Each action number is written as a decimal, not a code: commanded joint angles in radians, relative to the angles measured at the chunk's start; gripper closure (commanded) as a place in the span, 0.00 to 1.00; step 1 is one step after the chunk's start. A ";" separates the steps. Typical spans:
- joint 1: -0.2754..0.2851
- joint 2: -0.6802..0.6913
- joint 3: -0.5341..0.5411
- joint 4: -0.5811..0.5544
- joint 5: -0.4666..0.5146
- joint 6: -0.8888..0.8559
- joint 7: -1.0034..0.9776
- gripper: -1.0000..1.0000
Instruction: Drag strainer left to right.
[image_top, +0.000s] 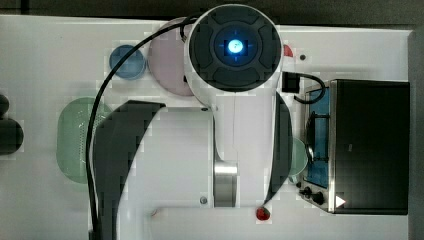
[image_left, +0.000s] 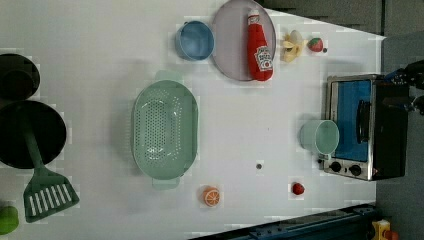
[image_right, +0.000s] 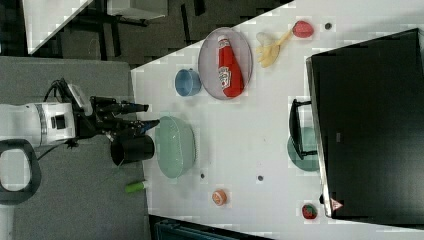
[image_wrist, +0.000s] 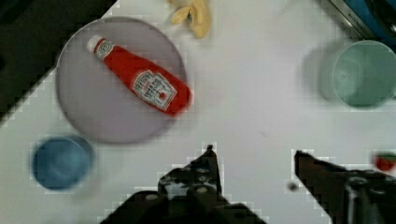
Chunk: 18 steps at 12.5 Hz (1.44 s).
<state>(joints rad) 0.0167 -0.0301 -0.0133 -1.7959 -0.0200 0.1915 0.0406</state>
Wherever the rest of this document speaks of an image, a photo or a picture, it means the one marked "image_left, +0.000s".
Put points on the peeled toy banana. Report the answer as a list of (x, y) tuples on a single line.
[(293, 45)]

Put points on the toy orange half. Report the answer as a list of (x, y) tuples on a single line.
[(211, 196)]

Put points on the small black cup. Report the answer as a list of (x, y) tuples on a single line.
[(19, 77)]

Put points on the blue metal frame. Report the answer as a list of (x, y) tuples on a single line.
[(351, 223)]

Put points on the blue round bowl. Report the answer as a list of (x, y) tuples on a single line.
[(194, 41)]

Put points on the toy strawberry near banana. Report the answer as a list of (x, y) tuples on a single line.
[(315, 45)]

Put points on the yellow toy object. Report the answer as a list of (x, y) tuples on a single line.
[(383, 231)]

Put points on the mint green oval strainer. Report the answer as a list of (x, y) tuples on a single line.
[(165, 130)]

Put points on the red ketchup bottle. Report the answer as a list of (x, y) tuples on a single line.
[(260, 63)]

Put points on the grey round plate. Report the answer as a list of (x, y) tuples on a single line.
[(230, 27)]

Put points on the black silver toaster oven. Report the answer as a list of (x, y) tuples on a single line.
[(373, 124)]

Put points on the small red toy strawberry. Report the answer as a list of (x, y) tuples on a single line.
[(298, 189)]

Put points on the green toy fruit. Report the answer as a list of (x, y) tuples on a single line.
[(8, 219)]

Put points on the green slotted spatula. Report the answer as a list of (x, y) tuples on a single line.
[(47, 192)]

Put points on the mint green mug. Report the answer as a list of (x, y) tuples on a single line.
[(320, 137)]

